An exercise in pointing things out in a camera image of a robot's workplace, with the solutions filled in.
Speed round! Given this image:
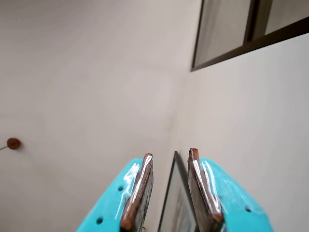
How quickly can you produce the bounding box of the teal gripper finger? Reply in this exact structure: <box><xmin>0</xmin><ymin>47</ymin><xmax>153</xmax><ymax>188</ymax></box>
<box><xmin>187</xmin><ymin>147</ymin><xmax>275</xmax><ymax>232</ymax></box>
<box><xmin>76</xmin><ymin>152</ymin><xmax>155</xmax><ymax>232</ymax></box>

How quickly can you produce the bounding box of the dark framed picture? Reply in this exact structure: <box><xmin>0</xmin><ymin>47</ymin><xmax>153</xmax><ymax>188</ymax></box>
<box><xmin>158</xmin><ymin>151</ymin><xmax>200</xmax><ymax>232</ymax></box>

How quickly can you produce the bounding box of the dark framed window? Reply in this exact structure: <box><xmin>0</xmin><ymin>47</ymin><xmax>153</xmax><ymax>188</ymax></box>
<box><xmin>191</xmin><ymin>0</ymin><xmax>309</xmax><ymax>73</ymax></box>

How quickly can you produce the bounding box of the brown round wall knob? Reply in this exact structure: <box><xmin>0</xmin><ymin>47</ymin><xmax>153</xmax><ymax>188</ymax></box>
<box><xmin>6</xmin><ymin>137</ymin><xmax>21</xmax><ymax>150</ymax></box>

